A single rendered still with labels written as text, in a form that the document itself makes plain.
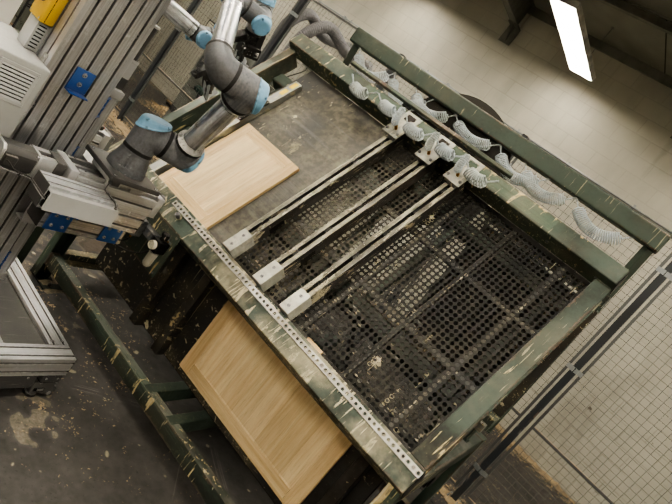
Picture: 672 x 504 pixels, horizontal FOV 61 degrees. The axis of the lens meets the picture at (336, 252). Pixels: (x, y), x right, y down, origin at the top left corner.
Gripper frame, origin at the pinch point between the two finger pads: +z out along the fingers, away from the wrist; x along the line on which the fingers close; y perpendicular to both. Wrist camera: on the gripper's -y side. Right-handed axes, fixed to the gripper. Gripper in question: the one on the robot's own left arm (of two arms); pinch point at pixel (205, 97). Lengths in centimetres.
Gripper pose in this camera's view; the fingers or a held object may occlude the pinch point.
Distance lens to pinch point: 291.0
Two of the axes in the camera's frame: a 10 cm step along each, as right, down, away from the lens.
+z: -3.1, 7.6, 5.7
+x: -6.2, -6.1, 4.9
